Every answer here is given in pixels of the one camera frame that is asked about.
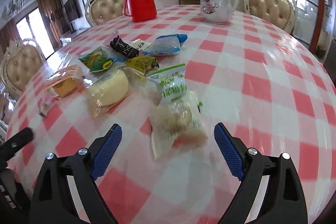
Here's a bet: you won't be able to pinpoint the orange sponge cake packet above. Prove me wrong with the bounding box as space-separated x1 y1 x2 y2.
45 65 84 102

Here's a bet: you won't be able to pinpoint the wall television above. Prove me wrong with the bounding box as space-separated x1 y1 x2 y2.
63 0 83 30

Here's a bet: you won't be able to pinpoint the chandelier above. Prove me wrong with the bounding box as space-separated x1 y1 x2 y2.
2 0 25 20

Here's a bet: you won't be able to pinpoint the yellow green small packet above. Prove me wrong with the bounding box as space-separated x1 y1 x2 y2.
124 55 159 75

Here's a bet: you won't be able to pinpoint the beige tufted chair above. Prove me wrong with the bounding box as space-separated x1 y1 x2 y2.
1 39 46 97
244 0 298 34
84 0 125 27

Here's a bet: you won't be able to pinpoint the beige tufted chair right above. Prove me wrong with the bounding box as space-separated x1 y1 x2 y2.
244 0 298 34

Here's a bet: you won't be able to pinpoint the round yellow bread packet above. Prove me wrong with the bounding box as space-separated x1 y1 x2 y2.
84 63 145 117

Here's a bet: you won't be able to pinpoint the beige tufted chair middle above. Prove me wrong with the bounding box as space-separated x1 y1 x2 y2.
84 0 125 27

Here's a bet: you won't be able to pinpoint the green yellow snack packet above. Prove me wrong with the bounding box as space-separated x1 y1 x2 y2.
78 46 126 73

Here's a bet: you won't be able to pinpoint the brown curtains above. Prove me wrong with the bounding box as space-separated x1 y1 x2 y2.
1 0 66 52

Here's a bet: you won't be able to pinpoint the red checkered tablecloth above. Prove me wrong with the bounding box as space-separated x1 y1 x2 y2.
7 5 335 223

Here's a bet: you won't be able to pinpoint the red thermos jug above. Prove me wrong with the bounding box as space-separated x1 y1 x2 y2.
123 0 157 22

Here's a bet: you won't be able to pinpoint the dark chocolate snack packet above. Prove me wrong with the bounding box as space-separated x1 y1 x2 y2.
109 31 139 59

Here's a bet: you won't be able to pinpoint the beige tufted chair left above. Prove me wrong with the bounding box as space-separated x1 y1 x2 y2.
1 39 46 97

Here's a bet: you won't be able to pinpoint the beige pastry packet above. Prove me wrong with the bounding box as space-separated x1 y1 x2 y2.
149 91 208 159

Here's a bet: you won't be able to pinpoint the green white snack packet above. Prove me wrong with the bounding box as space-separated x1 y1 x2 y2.
147 63 191 106

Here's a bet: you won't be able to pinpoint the white floral teapot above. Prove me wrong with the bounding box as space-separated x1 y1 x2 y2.
200 0 239 24

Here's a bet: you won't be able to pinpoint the blue clear snack packet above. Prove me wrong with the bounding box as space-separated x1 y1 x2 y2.
141 34 188 57

